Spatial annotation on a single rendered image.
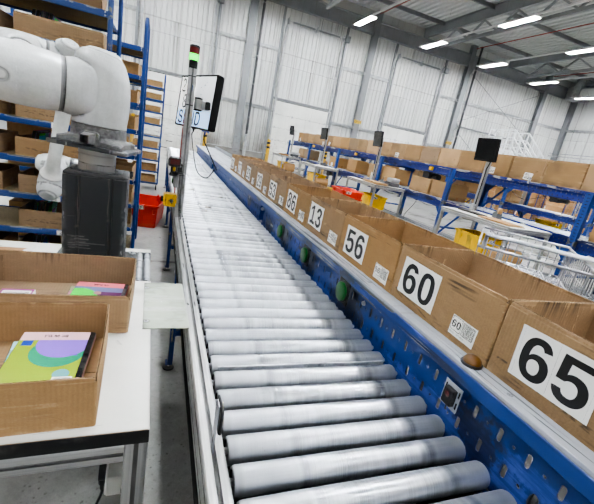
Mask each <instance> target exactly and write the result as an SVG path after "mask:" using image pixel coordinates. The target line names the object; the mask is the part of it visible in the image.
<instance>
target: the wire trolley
mask: <svg viewBox="0 0 594 504"><path fill-rule="evenodd" d="M485 228H486V229H490V233H489V232H487V233H486V235H485V237H484V239H483V241H481V239H482V235H483V232H484V229H485ZM491 230H494V231H498V232H502V233H505V235H506V234H510V235H512V238H509V237H505V235H504V236H501V235H498V232H497V234H493V233H491ZM513 235H514V236H518V237H520V239H521V237H522V238H526V239H527V242H525V241H521V240H520V239H519V240H517V239H513ZM489 237H492V238H495V241H496V239H499V240H503V241H507V242H510V244H511V243H515V244H517V247H518V244H519V245H523V246H525V248H526V246H527V247H531V248H533V249H534V248H535V249H539V250H540V253H541V251H542V250H543V251H547V252H548V255H549V253H550V252H551V253H555V254H557V255H558V254H559V255H563V256H566V259H567V260H566V259H565V261H564V263H563V262H561V261H557V260H556V257H557V255H556V257H555V260H553V259H550V260H553V261H554V262H555V261H557V262H561V263H563V266H560V265H556V264H554V262H553V263H549V262H546V260H547V259H549V258H548V255H547V257H546V260H545V261H541V260H538V258H539V257H542V256H540V253H539V256H538V255H534V254H532V252H533V249H532V251H531V254H530V253H526V252H524V250H525V248H524V250H523V253H526V254H530V257H531V255H534V256H538V258H537V259H534V258H530V257H526V256H523V253H522V255H518V254H515V252H516V251H518V250H517V247H516V249H511V248H509V246H510V244H509V246H508V248H507V247H503V246H502V243H503V241H502V243H501V246H500V249H501V247H503V248H507V251H503V250H500V249H496V248H493V247H494V245H495V241H494V244H492V245H493V247H488V246H486V244H487V242H488V239H489ZM529 239H531V240H535V243H534V244H533V243H529V242H528V240H529ZM536 241H539V242H543V245H544V243H547V244H551V247H552V245H555V246H559V250H557V249H553V248H551V247H550V248H549V247H545V246H543V245H542V246H541V245H537V244H536ZM480 242H482V244H481V245H480ZM478 247H480V248H482V249H484V250H485V249H487V251H486V254H485V255H487V252H488V250H491V252H492V251H495V252H497V254H496V257H495V259H496V260H497V258H498V255H499V253H503V254H506V255H508V256H507V258H506V261H504V260H505V257H506V255H505V257H504V260H503V261H501V260H498V261H500V262H503V263H505V264H507V265H510V266H513V267H514V268H517V269H519V268H520V269H519V270H522V269H524V270H523V271H524V272H526V273H528V272H530V271H531V272H530V273H529V274H532V273H533V272H535V273H533V274H532V275H533V276H534V275H535V274H536V277H538V276H539V275H540V274H541V276H539V277H538V278H541V277H543V276H544V275H545V276H544V277H543V278H541V279H544V280H545V281H547V282H549V283H552V284H553V283H554V282H555V281H557V280H558V281H557V282H556V283H554V285H556V284H557V283H558V284H557V285H556V286H559V285H561V286H559V287H562V288H563V289H566V290H567V289H568V291H570V292H571V290H572V288H573V290H572V292H573V291H574V288H575V286H576V284H577V282H578V284H577V286H576V288H575V291H574V293H575V292H576V290H577V287H578V285H579V284H580V285H579V287H578V290H577V292H576V294H577V293H578V291H579V289H580V286H581V289H580V291H579V294H577V295H580V296H582V295H583V292H584V290H585V288H586V285H587V283H588V281H589V278H590V277H591V279H590V282H589V284H588V286H587V288H586V290H585V293H584V295H583V296H582V297H584V298H587V299H589V300H590V299H591V300H593V298H592V297H591V295H592V293H593V291H594V287H593V289H592V292H591V294H590V295H589V293H590V290H591V288H592V286H593V283H594V280H593V282H592V284H591V286H590V289H589V291H588V292H587V290H588V288H589V285H590V283H591V281H592V278H594V268H592V267H591V266H590V265H589V264H588V263H587V262H591V263H594V258H590V257H586V256H581V255H578V254H577V253H576V252H575V251H574V250H573V249H571V248H570V247H569V246H565V245H561V244H557V243H552V242H548V241H544V240H540V239H536V238H532V237H528V236H524V235H519V234H515V233H511V232H507V231H503V230H499V229H495V228H491V227H486V226H484V227H483V229H482V232H481V235H480V238H479V241H478V244H477V248H476V251H475V252H477V249H478ZM560 247H563V248H567V249H569V251H568V252H565V251H561V250H560ZM508 249H511V250H515V252H514V253H511V252H508ZM484 250H483V253H484ZM491 252H490V255H491ZM569 252H570V253H569ZM483 253H482V254H483ZM490 255H489V257H490ZM509 255H510V256H513V258H514V257H518V260H517V263H516V264H512V261H513V258H512V260H511V263H508V262H507V260H508V257H509ZM567 257H568V258H569V260H570V262H571V264H570V262H569V260H568V258H567ZM542 258H545V257H542ZM570 258H571V259H570ZM572 258H573V259H572ZM574 258H575V259H574ZM519 259H520V261H521V259H525V260H528V262H529V263H528V262H527V265H528V266H527V265H526V267H523V266H519V264H520V261H519ZM571 260H572V261H571ZM573 260H574V261H573ZM575 260H576V261H575ZM577 260H578V262H577ZM579 260H580V262H579ZM531 261H533V262H536V263H535V266H536V264H537V263H540V266H539V269H538V270H534V269H535V266H534V268H533V269H530V268H528V267H529V264H530V262H531ZM567 261H568V262H567ZM581 261H582V263H581ZM586 261H587V262H586ZM518 262H519V264H518ZM565 262H566V263H567V265H568V267H569V268H568V267H567V265H566V263H565ZM572 262H573V264H574V262H575V264H574V266H573V264H572ZM576 262H577V264H576ZM568 263H569V264H568ZM578 263H579V265H580V263H581V265H580V268H579V265H578ZM583 263H584V264H583ZM517 264H518V265H517ZM542 264H544V265H548V266H551V270H550V272H549V273H545V272H542V270H543V268H544V265H543V268H542V270H541V271H539V270H540V268H541V265H542ZM582 264H583V266H582ZM569 265H570V266H569ZM571 265H572V266H571ZM575 265H576V266H575ZM577 265H578V267H577ZM584 265H585V267H584ZM565 266H566V267H565ZM581 266H582V268H581ZM586 266H587V269H586V271H585V268H586ZM553 267H555V268H559V269H561V271H562V273H561V271H560V273H559V276H560V277H559V276H556V275H552V274H551V272H552V269H553ZM570 267H571V268H570ZM572 267H573V269H572ZM574 267H575V269H574ZM576 267H577V269H576ZM583 267H584V270H583ZM578 268H579V270H578ZM588 268H589V270H588ZM562 269H563V270H562ZM580 269H581V271H580ZM565 270H566V271H565ZM582 270H583V271H582ZM587 270H588V273H587ZM590 270H591V272H590ZM584 271H585V272H584ZM564 272H565V274H566V276H565V274H564ZM566 272H567V273H566ZM568 272H569V273H568ZM572 272H573V274H574V273H575V274H574V275H573V274H572ZM589 272H590V273H589ZM592 272H593V274H592ZM560 274H561V275H560ZM567 274H568V276H569V274H570V276H569V278H568V276H567ZM571 274H572V276H571ZM578 274H579V276H578ZM580 274H581V277H580ZM563 275H564V276H563ZM583 275H584V276H583ZM577 276H578V278H577ZM582 276H583V278H582ZM585 276H586V277H585ZM587 276H588V277H587ZM546 277H548V278H546ZM562 277H563V279H564V281H565V279H566V281H567V279H568V281H569V279H570V281H569V283H568V281H567V283H566V281H565V283H564V281H563V279H562ZM564 277H565V278H564ZM566 277H567V278H566ZM570 277H571V278H570ZM572 277H573V279H572ZM579 277H580V279H579ZM584 277H585V280H584V282H583V279H584ZM545 278H546V279H545ZM550 278H551V279H550ZM555 278H556V279H555ZM576 278H577V279H576ZM581 278H582V280H581ZM548 279H550V280H548ZM554 279H555V280H554ZM571 279H572V281H571ZM578 279H579V281H578ZM561 280H562V281H561ZM575 280H576V283H575ZM580 280H581V283H580ZM562 282H563V283H562ZM570 282H571V284H570ZM582 282H583V284H582ZM574 283H575V285H574ZM584 283H585V284H584ZM563 284H564V285H563ZM565 284H566V285H565ZM567 284H568V286H569V284H570V286H569V288H568V286H567ZM581 284H582V285H581ZM573 285H574V287H573ZM564 286H565V287H564ZM566 286H567V288H566ZM581 290H582V291H581ZM586 293H587V296H586V297H585V295H586ZM588 295H589V297H588Z"/></svg>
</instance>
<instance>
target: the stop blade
mask: <svg viewBox="0 0 594 504"><path fill-rule="evenodd" d="M382 363H383V361H382V360H374V361H346V362H318V363H290V364H262V365H234V366H218V370H217V371H235V370H260V369H284V368H309V367H334V366H358V365H382Z"/></svg>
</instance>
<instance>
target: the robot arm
mask: <svg viewBox="0 0 594 504"><path fill-rule="evenodd" d="M0 100H2V101H6V102H10V103H15V104H19V105H24V106H29V107H34V108H40V109H46V110H55V116H54V122H53V128H52V134H51V137H56V139H60V140H66V141H71V142H76V143H81V144H86V145H91V146H96V147H101V148H105V149H110V150H114V151H120V152H123V151H124V150H129V149H135V145H133V144H131V143H128V142H126V131H127V124H128V119H129V112H130V82H129V77H128V73H127V70H126V68H125V66H124V64H123V62H122V60H121V58H120V57H119V56H117V55H116V54H114V53H112V52H109V51H107V50H104V49H102V48H99V47H96V46H91V45H89V46H85V47H84V46H83V47H80V48H79V45H78V44H77V43H76V42H74V41H73V40H71V39H68V38H60V39H56V41H55V42H52V41H48V40H44V39H41V38H39V37H37V36H34V35H31V34H29V33H25V32H22V31H18V30H14V29H10V28H6V27H0ZM70 118H71V126H70V131H69V132H68V127H69V123H70ZM63 149H64V145H61V144H56V143H51V142H50V145H49V151H48V154H39V155H37V157H36V159H35V167H36V169H38V170H39V175H38V178H37V185H36V191H37V194H38V195H39V196H40V197H41V198H43V199H45V200H55V199H57V198H58V197H59V196H60V195H61V194H62V171H63V170H64V169H65V168H67V167H69V166H70V165H72V164H78V159H75V158H70V157H67V156H64V155H62V153H63Z"/></svg>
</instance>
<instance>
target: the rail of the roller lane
mask: <svg viewBox="0 0 594 504"><path fill-rule="evenodd" d="M174 237H175V248H176V259H177V271H178V282H179V284H182V286H183V292H184V298H185V303H186V309H187V314H188V320H189V326H190V328H188V329H183V337H184V348H185V359H186V370H187V381H188V392H189V403H190V414H191V425H192V436H193V448H194V459H195V470H196V481H197V492H198V503H199V504H234V500H233V495H232V490H231V484H230V479H229V473H228V468H227V462H226V457H225V451H224V446H223V440H222V435H220V436H219V435H218V434H217V432H216V438H215V445H214V452H213V454H212V453H211V446H210V445H211V438H212V431H213V425H214V418H215V410H216V402H215V396H214V391H213V385H212V380H211V374H210V369H209V363H208V358H207V352H206V347H205V341H204V336H203V330H202V325H201V319H200V314H199V309H198V303H197V298H196V292H195V287H194V281H193V276H192V270H191V265H190V259H189V254H188V248H187V243H186V237H185V232H184V226H183V221H182V218H181V220H180V217H175V224H174Z"/></svg>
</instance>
